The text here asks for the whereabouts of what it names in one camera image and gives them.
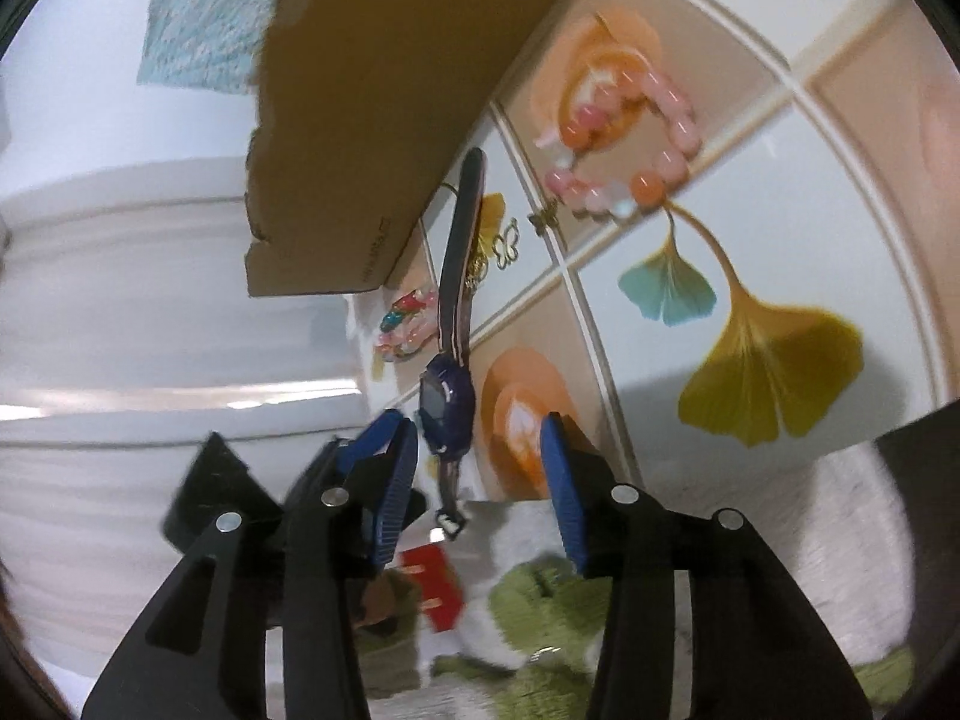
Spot dark blue wrist watch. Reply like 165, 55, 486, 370
418, 146, 487, 539

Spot gold butterfly earring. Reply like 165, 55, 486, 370
491, 218, 519, 270

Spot white green plush blanket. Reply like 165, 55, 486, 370
351, 440, 921, 720

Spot white curtain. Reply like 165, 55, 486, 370
2, 158, 370, 678

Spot red card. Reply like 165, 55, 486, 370
400, 543, 466, 632

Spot brown cardboard box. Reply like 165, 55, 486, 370
245, 0, 558, 298

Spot colourful bead bracelet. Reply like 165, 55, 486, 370
374, 287, 441, 363

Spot teal patterned wall cloth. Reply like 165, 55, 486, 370
137, 0, 275, 94

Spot pink orange bead bracelet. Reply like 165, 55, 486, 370
532, 62, 705, 223

